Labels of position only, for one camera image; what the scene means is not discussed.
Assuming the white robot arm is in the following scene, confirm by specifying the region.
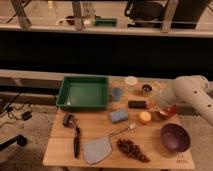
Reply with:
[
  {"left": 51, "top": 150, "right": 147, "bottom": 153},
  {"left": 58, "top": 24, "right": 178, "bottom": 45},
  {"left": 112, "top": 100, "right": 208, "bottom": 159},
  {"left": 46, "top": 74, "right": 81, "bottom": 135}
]
[{"left": 154, "top": 75, "right": 213, "bottom": 126}]

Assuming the orange yellow pepper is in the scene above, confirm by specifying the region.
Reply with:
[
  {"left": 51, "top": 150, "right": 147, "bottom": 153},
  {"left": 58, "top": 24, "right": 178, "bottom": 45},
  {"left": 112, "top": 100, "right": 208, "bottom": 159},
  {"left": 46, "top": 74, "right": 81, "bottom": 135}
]
[{"left": 139, "top": 111, "right": 152, "bottom": 124}]

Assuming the red bowl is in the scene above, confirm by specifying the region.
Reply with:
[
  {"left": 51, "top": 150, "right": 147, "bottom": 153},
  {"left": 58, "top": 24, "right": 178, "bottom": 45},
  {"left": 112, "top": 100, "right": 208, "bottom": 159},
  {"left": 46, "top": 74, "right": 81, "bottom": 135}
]
[{"left": 151, "top": 105, "right": 178, "bottom": 121}]

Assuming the purple bowl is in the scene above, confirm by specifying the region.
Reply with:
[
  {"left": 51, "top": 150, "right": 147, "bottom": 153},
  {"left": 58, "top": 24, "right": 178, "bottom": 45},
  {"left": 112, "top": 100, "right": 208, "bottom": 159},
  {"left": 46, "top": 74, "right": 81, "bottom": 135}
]
[{"left": 161, "top": 123, "right": 191, "bottom": 153}]

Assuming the blue plastic cup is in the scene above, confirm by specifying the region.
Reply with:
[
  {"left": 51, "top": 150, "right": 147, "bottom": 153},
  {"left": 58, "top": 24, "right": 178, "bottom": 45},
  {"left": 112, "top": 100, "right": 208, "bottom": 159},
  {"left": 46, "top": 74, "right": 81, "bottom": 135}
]
[{"left": 111, "top": 87, "right": 122, "bottom": 102}]

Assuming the green plastic tray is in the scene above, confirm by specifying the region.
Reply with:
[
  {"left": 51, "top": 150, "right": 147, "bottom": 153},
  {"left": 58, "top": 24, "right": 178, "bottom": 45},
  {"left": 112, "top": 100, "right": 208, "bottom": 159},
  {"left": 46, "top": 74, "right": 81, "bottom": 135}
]
[{"left": 56, "top": 76, "right": 109, "bottom": 111}]

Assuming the black rectangular block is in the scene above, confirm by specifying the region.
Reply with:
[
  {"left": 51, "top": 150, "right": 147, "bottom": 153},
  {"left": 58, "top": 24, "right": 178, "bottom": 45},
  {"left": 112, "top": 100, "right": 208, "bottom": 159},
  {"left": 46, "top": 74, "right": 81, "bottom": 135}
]
[{"left": 128, "top": 101, "right": 147, "bottom": 108}]

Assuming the blue sponge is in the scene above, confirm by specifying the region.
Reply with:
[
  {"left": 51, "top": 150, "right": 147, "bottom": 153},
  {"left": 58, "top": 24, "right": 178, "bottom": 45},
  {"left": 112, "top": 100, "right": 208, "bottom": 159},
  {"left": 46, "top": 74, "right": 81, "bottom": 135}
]
[{"left": 109, "top": 109, "right": 128, "bottom": 124}]

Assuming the small metal cup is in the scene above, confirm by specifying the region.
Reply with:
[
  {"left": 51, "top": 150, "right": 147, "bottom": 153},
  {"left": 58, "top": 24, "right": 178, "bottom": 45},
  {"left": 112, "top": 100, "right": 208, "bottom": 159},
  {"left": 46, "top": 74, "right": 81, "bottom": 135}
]
[{"left": 141, "top": 84, "right": 152, "bottom": 97}]

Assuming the silver fork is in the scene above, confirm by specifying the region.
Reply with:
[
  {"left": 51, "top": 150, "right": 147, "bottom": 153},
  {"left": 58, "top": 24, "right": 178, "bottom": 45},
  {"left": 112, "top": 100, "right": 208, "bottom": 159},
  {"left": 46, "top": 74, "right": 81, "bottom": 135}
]
[{"left": 108, "top": 122, "right": 137, "bottom": 137}]

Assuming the small dark toy object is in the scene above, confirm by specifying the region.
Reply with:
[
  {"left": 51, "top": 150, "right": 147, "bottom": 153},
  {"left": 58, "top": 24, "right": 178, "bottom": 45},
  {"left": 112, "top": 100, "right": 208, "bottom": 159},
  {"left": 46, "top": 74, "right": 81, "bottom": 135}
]
[{"left": 63, "top": 114, "right": 75, "bottom": 128}]

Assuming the bunch of dark grapes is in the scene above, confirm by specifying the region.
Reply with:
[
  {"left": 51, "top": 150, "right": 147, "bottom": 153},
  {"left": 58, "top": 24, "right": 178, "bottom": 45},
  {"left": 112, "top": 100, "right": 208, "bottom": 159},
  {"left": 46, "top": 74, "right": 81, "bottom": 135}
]
[{"left": 116, "top": 139, "right": 150, "bottom": 162}]

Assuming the green box in background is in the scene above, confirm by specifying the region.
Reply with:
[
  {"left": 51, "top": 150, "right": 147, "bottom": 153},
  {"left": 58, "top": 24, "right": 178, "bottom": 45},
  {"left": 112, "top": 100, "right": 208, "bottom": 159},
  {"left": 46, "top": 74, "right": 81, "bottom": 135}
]
[{"left": 95, "top": 18, "right": 117, "bottom": 27}]

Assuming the blue cloth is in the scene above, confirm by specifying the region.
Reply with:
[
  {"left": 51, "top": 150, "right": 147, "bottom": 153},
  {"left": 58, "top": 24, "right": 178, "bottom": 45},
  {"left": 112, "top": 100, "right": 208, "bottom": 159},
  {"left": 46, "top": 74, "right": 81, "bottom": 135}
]
[{"left": 83, "top": 136, "right": 112, "bottom": 165}]

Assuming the black office chair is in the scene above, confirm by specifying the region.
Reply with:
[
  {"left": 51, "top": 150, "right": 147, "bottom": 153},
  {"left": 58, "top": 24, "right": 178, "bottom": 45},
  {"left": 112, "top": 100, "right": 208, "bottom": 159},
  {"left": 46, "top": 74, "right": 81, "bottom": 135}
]
[{"left": 124, "top": 0, "right": 164, "bottom": 28}]

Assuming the black power adapter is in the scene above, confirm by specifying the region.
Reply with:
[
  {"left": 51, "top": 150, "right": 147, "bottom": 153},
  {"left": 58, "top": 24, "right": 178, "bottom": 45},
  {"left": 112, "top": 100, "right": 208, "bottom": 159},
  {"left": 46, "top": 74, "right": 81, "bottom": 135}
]
[{"left": 21, "top": 111, "right": 32, "bottom": 121}]

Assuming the black stand base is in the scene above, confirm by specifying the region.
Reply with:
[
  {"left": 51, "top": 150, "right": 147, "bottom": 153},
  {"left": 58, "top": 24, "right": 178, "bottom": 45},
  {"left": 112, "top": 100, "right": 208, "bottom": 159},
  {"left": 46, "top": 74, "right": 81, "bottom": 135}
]
[{"left": 0, "top": 134, "right": 27, "bottom": 151}]

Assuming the black handled knife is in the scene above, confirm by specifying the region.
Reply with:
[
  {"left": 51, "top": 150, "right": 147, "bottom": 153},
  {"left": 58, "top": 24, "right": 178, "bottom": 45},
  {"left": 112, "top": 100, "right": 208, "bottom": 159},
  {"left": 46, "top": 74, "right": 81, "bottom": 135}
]
[{"left": 74, "top": 127, "right": 80, "bottom": 158}]

